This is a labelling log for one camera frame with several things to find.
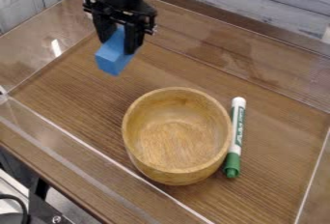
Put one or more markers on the clear acrylic tray walls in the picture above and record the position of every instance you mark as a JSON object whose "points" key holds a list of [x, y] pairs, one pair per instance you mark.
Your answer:
{"points": [[63, 107]]}

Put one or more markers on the green white marker pen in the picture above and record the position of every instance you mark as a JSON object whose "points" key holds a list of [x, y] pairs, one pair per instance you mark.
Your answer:
{"points": [[233, 158]]}

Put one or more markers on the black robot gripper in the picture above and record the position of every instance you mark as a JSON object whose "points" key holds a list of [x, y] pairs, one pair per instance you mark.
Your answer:
{"points": [[132, 13]]}

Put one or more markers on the brown wooden bowl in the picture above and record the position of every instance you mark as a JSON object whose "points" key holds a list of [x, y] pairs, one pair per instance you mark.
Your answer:
{"points": [[177, 134]]}

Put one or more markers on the blue rectangular block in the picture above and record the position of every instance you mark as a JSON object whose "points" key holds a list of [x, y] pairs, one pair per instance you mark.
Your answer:
{"points": [[110, 56]]}

